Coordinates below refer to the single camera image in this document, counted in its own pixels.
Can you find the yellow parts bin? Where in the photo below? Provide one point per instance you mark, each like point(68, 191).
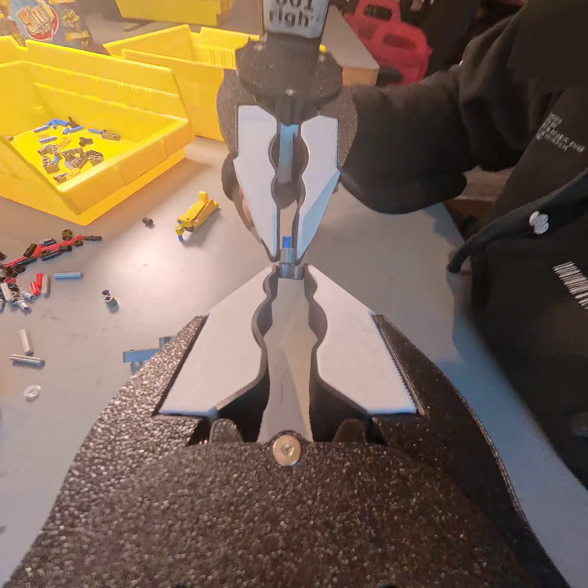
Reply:
point(115, 151)
point(197, 92)
point(174, 11)

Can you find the pile of small connector pins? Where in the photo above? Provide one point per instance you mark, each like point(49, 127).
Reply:
point(41, 250)

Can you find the grey connector with blue pin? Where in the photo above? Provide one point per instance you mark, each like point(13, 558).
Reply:
point(291, 271)

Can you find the grey bent beam assembly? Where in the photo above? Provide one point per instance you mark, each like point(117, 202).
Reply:
point(140, 354)

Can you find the heap of assorted brick parts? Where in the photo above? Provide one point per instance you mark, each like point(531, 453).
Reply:
point(73, 156)

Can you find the person's right hand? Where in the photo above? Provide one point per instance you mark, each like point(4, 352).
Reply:
point(234, 188)

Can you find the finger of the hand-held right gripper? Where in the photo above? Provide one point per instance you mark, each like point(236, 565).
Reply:
point(319, 174)
point(255, 183)

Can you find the grey two-hole connector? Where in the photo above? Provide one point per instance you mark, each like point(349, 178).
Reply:
point(110, 298)
point(288, 255)

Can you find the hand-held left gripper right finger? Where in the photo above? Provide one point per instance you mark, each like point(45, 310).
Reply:
point(363, 363)

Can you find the printed toy set box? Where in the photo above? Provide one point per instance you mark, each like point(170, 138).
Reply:
point(41, 23)

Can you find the grey desk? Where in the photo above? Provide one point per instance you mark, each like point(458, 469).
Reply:
point(160, 275)

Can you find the person's black hoodie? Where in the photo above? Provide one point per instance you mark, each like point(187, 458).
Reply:
point(542, 275)

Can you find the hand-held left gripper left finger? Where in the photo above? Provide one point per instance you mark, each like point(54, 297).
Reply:
point(216, 363)

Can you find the small wooden side table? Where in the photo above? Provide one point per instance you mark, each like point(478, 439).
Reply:
point(353, 55)

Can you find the red container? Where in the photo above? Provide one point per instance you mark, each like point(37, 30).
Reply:
point(372, 11)
point(399, 50)

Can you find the clear round stud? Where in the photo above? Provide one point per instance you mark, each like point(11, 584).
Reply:
point(32, 391)

